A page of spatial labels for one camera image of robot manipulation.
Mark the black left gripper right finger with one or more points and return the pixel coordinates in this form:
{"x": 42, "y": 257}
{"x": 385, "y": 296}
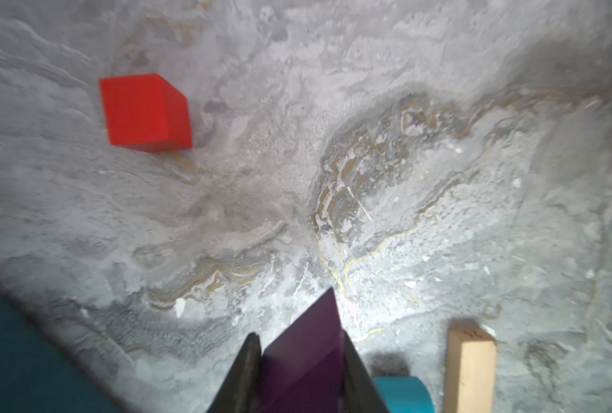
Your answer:
{"x": 358, "y": 393}

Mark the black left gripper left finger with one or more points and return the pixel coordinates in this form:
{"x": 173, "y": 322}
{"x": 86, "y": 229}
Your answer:
{"x": 237, "y": 393}

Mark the purple prism brick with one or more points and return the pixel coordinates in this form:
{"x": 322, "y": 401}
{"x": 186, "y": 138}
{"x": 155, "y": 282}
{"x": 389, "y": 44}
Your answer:
{"x": 301, "y": 370}

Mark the teal plastic storage bin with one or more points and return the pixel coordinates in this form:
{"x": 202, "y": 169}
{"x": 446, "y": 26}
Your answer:
{"x": 35, "y": 376}

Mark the small blue cube brick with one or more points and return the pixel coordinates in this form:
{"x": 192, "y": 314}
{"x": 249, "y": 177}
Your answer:
{"x": 404, "y": 394}

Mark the natural wood long block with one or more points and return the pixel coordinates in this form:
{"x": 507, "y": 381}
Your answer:
{"x": 470, "y": 371}

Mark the red cube brick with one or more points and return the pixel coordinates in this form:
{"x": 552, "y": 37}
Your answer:
{"x": 145, "y": 113}

